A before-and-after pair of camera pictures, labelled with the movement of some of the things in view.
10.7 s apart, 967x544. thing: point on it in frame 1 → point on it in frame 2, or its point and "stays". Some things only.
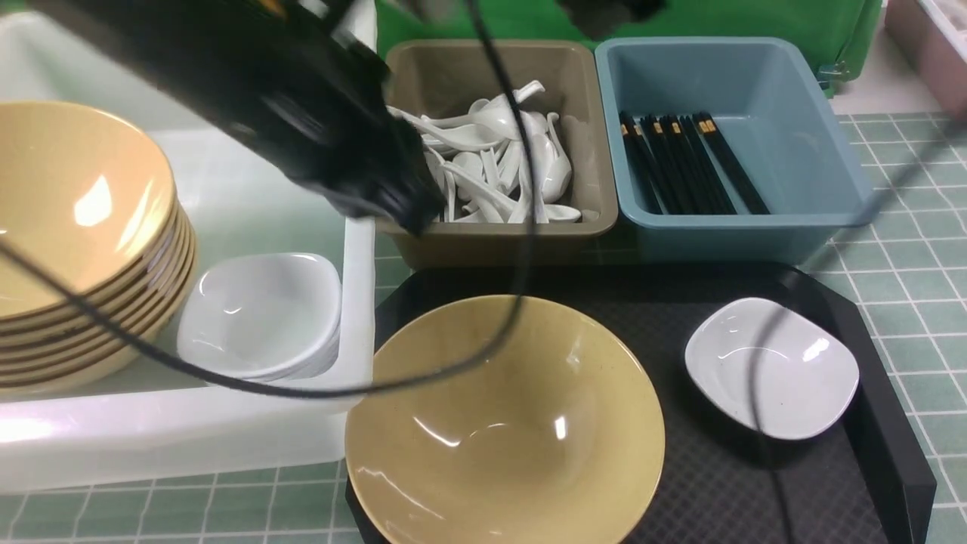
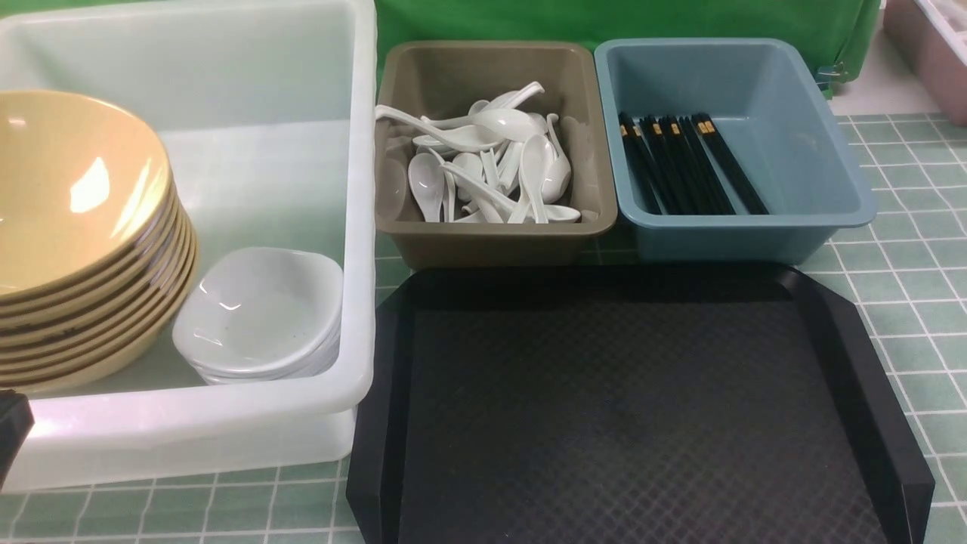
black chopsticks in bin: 710,130 stays
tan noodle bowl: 560,440 → 82,182
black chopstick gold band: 674,122 stays
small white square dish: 808,375 → 264,309
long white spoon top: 458,137 stays
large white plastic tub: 157,420 stays
